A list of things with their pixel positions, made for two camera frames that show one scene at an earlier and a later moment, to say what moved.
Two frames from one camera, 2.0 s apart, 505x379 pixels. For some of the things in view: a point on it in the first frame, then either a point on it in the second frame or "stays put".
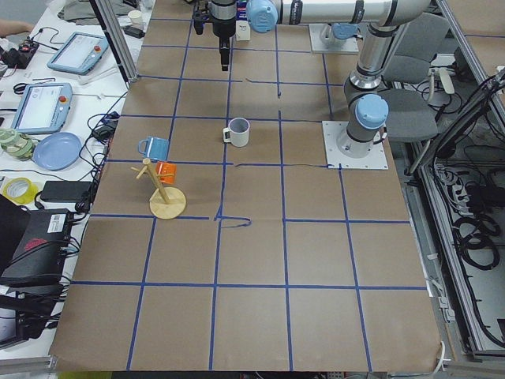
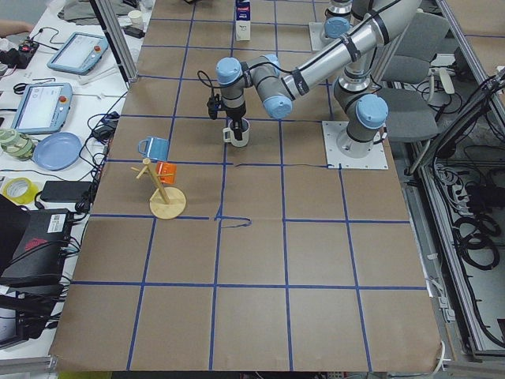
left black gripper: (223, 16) → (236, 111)
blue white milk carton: (242, 27) stays put
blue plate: (57, 151) stays put
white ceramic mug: (238, 128) stays put
